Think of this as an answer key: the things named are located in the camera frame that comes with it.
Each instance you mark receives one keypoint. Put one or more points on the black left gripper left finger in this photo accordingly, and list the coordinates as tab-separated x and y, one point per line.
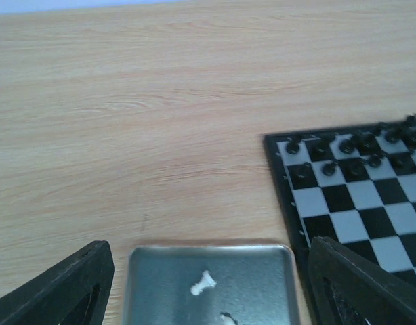
73	291

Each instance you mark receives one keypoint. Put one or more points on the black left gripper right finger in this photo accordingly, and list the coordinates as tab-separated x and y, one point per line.
348	289

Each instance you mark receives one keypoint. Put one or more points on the black white chess board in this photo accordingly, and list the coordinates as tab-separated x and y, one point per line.
355	184

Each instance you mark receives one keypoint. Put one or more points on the white chess piece in tray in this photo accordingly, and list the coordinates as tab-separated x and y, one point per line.
227	319
206	281

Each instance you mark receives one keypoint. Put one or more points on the dark cork-edged tray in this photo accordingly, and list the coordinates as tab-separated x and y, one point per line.
226	284

